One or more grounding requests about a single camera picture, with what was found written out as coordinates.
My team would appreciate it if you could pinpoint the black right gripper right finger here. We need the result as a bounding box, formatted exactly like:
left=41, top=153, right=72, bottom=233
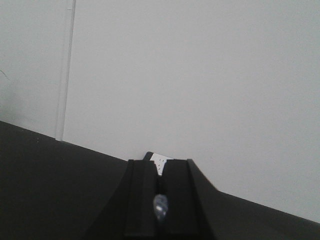
left=161, top=159, right=250, bottom=240

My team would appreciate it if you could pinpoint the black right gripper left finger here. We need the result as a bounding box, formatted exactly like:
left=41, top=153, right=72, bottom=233
left=84, top=160, right=158, bottom=240

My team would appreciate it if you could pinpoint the clear plastic pipette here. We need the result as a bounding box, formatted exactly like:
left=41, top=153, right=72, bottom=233
left=153, top=194, right=169, bottom=222

